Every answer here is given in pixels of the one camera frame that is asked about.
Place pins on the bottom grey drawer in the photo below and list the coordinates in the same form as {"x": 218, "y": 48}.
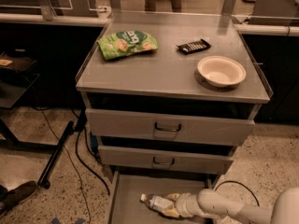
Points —
{"x": 130, "y": 183}

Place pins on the black candy bar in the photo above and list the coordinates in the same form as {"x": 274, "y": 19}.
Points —
{"x": 195, "y": 46}

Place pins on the clear plastic water bottle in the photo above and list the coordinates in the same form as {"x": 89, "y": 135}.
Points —
{"x": 157, "y": 203}

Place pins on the grey metal drawer cabinet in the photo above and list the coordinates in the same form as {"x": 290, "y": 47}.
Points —
{"x": 165, "y": 81}

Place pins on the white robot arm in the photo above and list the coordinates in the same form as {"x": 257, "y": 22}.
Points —
{"x": 209, "y": 203}

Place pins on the dark shoe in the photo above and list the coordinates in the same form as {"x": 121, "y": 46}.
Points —
{"x": 10, "y": 198}

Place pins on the grey drawer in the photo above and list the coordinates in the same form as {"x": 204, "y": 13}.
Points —
{"x": 130, "y": 183}
{"x": 165, "y": 160}
{"x": 164, "y": 127}

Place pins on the green snack bag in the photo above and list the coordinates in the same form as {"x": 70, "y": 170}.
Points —
{"x": 126, "y": 43}

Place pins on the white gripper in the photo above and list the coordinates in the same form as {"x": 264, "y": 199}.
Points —
{"x": 184, "y": 204}

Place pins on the black stand leg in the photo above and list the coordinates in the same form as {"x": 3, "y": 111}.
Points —
{"x": 43, "y": 180}

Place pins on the middle grey drawer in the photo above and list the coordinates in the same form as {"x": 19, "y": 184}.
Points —
{"x": 165, "y": 160}

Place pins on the white paper bowl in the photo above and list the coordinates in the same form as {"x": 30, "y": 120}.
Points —
{"x": 221, "y": 72}

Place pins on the dark side table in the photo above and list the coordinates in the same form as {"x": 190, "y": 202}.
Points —
{"x": 16, "y": 78}

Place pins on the top grey drawer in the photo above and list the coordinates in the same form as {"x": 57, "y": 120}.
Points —
{"x": 164, "y": 127}

